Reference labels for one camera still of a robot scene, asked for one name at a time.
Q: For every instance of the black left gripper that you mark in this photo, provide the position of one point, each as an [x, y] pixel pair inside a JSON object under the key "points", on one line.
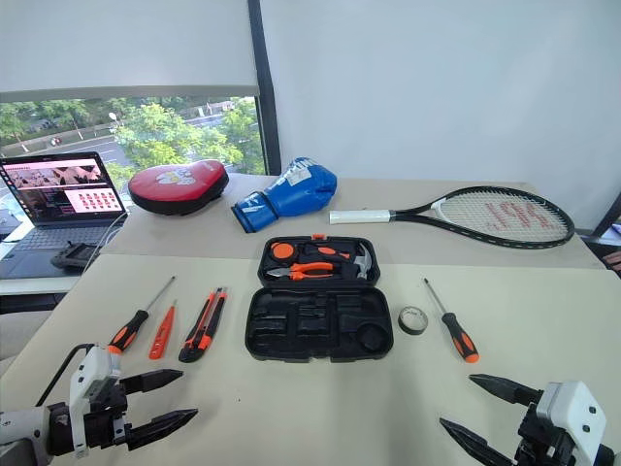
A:
{"points": [[107, 417]]}

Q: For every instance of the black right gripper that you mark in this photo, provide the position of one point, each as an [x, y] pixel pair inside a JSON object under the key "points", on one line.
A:
{"points": [[541, 444]]}

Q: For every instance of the orange test pen screwdriver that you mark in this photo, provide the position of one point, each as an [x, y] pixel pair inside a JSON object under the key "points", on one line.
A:
{"points": [[160, 337]]}

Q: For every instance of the orange black utility knife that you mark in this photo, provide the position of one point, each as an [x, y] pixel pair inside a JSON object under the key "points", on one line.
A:
{"points": [[201, 330]]}

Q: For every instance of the black electrical tape roll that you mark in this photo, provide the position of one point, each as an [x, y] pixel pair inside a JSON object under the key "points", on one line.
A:
{"points": [[405, 326]]}

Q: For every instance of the black orange tool kit case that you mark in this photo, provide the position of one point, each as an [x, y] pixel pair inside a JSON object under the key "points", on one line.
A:
{"points": [[317, 335]]}

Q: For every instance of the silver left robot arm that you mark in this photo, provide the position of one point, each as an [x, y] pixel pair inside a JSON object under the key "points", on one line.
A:
{"points": [[24, 432]]}

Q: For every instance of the white side desk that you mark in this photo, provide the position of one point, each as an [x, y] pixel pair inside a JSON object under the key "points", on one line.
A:
{"points": [[34, 286]]}

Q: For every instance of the black handheld controller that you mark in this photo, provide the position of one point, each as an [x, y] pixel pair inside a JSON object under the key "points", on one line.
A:
{"points": [[73, 255]]}

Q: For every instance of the orange tape measure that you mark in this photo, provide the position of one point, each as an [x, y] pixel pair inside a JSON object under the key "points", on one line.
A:
{"points": [[283, 250]]}

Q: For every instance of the dark furniture with clutter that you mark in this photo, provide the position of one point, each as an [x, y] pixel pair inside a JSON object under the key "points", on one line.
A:
{"points": [[612, 259]]}

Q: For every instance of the open grey laptop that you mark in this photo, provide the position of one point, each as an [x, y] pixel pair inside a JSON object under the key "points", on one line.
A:
{"points": [[58, 228]]}

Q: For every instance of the steel claw hammer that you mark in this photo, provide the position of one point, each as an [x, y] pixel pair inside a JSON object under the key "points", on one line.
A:
{"points": [[361, 264]]}

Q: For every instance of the red black punch pad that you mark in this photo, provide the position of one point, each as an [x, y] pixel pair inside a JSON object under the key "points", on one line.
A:
{"points": [[174, 189]]}

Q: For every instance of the black white tennis racket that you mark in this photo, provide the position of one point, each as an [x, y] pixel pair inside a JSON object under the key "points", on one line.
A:
{"points": [[359, 216]]}

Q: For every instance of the blue boxing glove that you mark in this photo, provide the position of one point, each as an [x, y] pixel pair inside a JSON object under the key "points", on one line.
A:
{"points": [[291, 194]]}

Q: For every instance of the white roller blind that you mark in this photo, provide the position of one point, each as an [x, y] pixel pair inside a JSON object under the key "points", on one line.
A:
{"points": [[126, 43]]}

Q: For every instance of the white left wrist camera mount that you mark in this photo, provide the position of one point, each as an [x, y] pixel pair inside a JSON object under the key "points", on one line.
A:
{"points": [[97, 361]]}

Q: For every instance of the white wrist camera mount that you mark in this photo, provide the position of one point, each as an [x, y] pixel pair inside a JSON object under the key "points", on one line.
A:
{"points": [[97, 361], [575, 412]]}

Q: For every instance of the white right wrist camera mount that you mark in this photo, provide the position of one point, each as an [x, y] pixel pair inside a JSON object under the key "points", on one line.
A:
{"points": [[575, 412]]}

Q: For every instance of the black window frame post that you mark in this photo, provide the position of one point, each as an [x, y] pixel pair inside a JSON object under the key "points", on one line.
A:
{"points": [[264, 97]]}

